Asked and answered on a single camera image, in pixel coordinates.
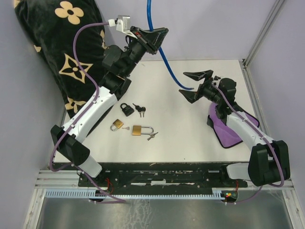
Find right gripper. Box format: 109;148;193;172
178;70;222;105

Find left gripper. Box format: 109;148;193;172
122;26;169;76

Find blue cable lock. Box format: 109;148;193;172
146;0;194;91

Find long padlock keys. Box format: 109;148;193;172
147;132;158;141

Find long-shackle brass padlock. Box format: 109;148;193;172
132;125;154;136

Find small brass padlock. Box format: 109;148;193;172
110;119;124;131

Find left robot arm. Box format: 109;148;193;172
51;26;169;186

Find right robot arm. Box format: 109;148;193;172
180;70;290;187

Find purple cloth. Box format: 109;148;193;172
206;104;260;149

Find black floral plush pillow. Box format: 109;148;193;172
15;0;106;117

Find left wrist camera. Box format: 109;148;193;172
108;15;131;35

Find aluminium frame rail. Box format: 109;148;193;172
242;0;286;70

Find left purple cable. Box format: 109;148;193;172
49;21;127;205

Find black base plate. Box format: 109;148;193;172
78;162;248;195

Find blue cable duct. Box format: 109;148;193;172
44;187;227;198

